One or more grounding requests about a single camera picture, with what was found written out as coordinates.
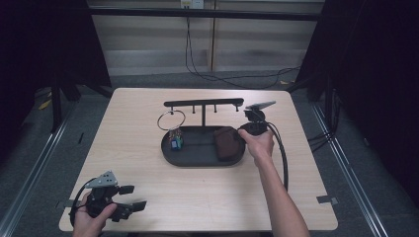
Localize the white wall socket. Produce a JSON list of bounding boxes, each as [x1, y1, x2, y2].
[[180, 0, 206, 10]]

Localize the black metal stand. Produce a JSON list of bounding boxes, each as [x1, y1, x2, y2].
[[49, 78, 64, 133]]

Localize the metal key ring with tags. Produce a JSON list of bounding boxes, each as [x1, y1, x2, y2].
[[156, 110, 187, 152]]

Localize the right hand-held gripper cable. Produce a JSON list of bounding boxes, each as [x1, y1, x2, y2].
[[265, 121, 290, 193]]

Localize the metal floor rail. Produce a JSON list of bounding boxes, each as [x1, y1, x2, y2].
[[0, 98, 78, 237], [310, 103, 391, 237]]

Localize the brown leather key pouch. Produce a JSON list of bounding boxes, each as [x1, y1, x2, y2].
[[212, 126, 244, 162]]

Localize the black wall cable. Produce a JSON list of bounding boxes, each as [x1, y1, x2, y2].
[[185, 16, 301, 91]]

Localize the black horizontal bar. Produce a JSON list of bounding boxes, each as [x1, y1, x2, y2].
[[88, 7, 324, 22]]

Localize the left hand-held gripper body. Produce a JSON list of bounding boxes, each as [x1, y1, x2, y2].
[[84, 170, 133, 223]]

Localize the yellow floor tape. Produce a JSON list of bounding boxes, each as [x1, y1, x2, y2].
[[38, 98, 53, 112]]

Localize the person's right hand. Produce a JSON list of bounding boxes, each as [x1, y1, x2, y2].
[[237, 127, 276, 164]]

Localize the left hand-held gripper cable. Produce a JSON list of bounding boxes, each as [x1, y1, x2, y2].
[[68, 179, 97, 228]]

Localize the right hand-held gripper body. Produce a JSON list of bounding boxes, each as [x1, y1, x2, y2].
[[239, 101, 277, 136]]

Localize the hand-held gripper cable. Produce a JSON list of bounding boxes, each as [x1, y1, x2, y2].
[[68, 179, 97, 228], [265, 121, 290, 193]]

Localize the person's left hand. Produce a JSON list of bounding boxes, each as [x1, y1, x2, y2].
[[72, 192, 118, 237]]

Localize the black key rack with tray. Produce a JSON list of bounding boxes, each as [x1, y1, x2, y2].
[[160, 98, 247, 168]]

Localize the black floor cables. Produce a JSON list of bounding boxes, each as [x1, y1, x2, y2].
[[307, 129, 335, 153]]

